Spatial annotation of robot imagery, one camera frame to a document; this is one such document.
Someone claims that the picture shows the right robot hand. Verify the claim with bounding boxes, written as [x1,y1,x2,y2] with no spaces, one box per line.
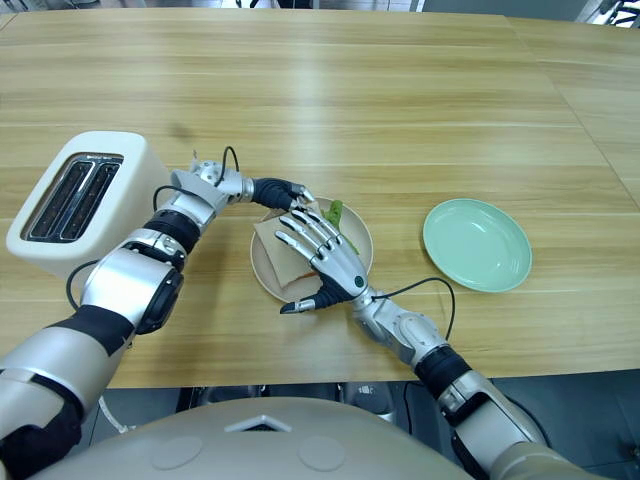
[274,209,372,316]

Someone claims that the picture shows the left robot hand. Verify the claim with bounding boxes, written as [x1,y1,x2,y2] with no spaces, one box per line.
[251,177,317,212]

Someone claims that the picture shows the bread slice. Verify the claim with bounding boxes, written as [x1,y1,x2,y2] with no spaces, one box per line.
[252,208,327,292]

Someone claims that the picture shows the beige round plate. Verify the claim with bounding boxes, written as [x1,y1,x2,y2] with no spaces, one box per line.
[249,196,375,303]

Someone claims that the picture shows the green lettuce leaf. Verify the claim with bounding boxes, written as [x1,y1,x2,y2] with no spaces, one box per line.
[319,199,359,254]

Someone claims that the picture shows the green round plate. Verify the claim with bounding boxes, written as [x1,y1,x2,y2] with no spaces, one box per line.
[422,198,534,294]

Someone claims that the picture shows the cream toaster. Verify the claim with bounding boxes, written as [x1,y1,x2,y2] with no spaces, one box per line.
[5,130,172,281]

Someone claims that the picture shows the robot body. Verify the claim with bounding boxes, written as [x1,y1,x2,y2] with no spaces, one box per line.
[29,397,476,480]

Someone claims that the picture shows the black cable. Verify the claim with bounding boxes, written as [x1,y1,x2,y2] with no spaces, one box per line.
[372,277,457,342]
[66,146,240,312]

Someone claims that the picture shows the white cord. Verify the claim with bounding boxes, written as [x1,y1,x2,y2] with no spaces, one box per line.
[98,395,137,434]

